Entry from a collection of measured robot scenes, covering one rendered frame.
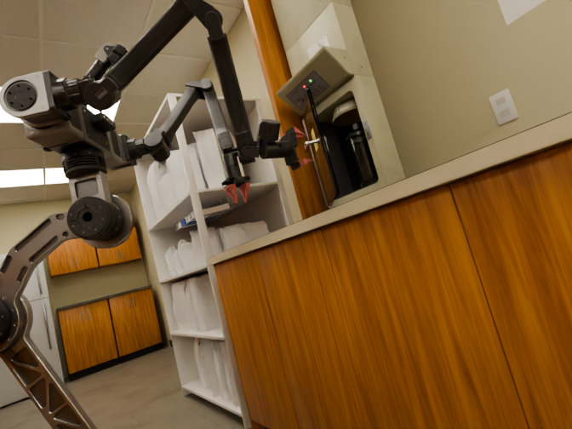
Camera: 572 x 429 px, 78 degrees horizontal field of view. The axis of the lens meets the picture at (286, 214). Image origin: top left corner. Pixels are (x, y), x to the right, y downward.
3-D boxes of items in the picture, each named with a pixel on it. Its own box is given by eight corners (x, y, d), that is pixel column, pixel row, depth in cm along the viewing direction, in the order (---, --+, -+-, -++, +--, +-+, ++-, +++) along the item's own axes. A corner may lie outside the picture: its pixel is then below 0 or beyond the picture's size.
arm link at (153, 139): (194, 91, 175) (187, 74, 167) (219, 95, 172) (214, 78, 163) (150, 159, 154) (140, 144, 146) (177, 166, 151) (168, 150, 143)
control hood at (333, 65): (302, 116, 154) (296, 94, 155) (354, 73, 128) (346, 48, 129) (281, 115, 147) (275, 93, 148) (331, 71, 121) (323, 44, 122)
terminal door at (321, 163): (329, 207, 147) (304, 118, 152) (338, 194, 117) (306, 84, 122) (328, 208, 147) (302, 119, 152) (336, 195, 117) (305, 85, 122)
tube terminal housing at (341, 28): (371, 211, 163) (326, 60, 172) (432, 190, 137) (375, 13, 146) (331, 219, 148) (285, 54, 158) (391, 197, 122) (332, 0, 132)
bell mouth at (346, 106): (353, 126, 156) (350, 115, 157) (384, 106, 142) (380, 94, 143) (323, 126, 146) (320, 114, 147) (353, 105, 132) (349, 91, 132)
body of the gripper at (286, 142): (293, 131, 123) (275, 132, 119) (300, 159, 122) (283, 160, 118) (283, 139, 128) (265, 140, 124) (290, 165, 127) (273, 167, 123)
